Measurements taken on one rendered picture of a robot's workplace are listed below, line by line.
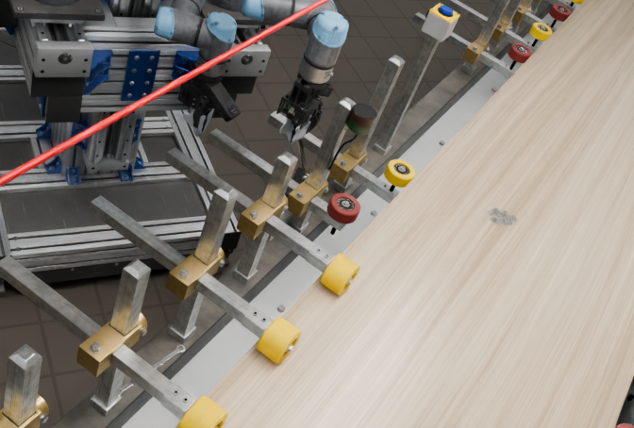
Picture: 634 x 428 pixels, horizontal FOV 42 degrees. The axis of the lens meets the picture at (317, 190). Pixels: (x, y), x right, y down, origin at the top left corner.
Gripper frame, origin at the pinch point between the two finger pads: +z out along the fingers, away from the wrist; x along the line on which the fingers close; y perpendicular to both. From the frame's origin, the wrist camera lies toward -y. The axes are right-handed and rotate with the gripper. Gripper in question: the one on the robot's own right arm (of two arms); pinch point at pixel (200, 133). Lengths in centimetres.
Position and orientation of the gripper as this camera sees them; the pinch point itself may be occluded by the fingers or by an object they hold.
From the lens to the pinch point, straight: 223.5
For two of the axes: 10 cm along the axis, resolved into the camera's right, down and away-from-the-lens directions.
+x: -5.1, 4.5, -7.3
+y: -8.1, -5.5, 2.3
